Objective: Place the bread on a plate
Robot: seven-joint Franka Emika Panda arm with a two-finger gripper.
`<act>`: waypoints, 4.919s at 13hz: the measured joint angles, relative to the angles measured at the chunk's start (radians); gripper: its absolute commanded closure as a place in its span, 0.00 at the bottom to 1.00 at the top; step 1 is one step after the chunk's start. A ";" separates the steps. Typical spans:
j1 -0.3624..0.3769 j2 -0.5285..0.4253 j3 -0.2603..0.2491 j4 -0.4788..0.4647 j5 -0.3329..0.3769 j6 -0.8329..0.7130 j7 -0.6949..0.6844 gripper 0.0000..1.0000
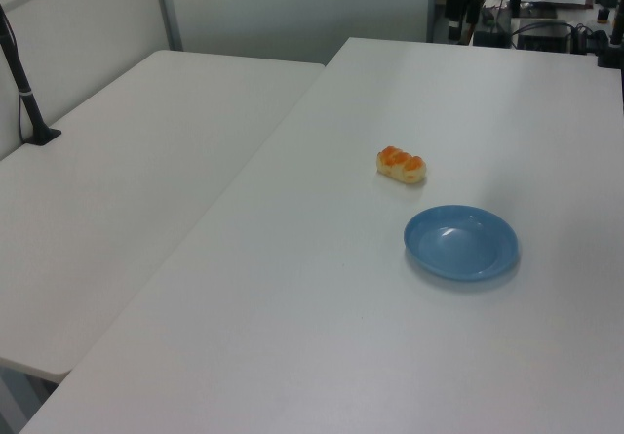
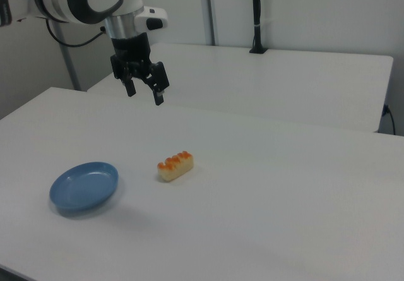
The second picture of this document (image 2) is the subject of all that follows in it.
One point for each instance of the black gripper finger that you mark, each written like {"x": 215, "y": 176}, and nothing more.
{"x": 130, "y": 86}
{"x": 159, "y": 83}

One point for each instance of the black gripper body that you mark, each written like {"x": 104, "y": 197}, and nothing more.
{"x": 129, "y": 52}

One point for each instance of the bread loaf with orange glaze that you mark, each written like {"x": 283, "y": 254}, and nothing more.
{"x": 175, "y": 169}

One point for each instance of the blue round plate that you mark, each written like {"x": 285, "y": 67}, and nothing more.
{"x": 82, "y": 189}

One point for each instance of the grey metal partition post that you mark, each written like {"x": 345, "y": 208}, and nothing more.
{"x": 211, "y": 9}
{"x": 71, "y": 66}

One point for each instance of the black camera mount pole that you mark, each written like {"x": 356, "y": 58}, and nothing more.
{"x": 257, "y": 9}

